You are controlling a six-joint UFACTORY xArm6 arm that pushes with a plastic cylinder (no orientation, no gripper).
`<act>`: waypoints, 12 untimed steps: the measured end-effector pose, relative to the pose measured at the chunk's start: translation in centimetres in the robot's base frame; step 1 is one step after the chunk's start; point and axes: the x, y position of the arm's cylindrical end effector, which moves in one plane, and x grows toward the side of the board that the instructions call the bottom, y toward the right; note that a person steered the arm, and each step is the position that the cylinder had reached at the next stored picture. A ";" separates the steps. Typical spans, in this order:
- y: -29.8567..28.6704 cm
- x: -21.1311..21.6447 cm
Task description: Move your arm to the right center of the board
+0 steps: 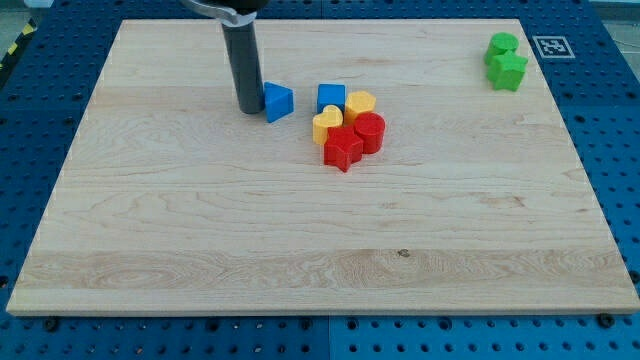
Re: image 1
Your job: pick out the red cylinder block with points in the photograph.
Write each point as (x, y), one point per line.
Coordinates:
(370, 127)

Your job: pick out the dark cylindrical robot end effector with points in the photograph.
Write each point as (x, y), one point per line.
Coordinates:
(244, 61)

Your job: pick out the blue triangle block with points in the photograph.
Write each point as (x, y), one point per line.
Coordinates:
(279, 101)

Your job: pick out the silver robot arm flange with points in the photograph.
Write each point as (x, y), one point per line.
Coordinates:
(231, 13)

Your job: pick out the wooden board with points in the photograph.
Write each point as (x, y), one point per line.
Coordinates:
(172, 202)

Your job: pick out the green cylinder block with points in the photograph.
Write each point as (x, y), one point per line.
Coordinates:
(499, 44)

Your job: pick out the red star block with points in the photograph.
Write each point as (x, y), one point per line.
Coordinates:
(343, 147)

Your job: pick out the yellow hexagon block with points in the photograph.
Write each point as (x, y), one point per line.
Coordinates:
(357, 103)

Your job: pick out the green star block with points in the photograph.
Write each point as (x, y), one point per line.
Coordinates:
(506, 71)

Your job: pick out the yellow heart block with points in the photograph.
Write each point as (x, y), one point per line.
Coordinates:
(330, 116)

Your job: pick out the white fiducial marker tag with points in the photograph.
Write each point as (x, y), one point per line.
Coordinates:
(553, 47)

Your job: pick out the blue cube block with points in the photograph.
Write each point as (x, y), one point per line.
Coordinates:
(330, 94)

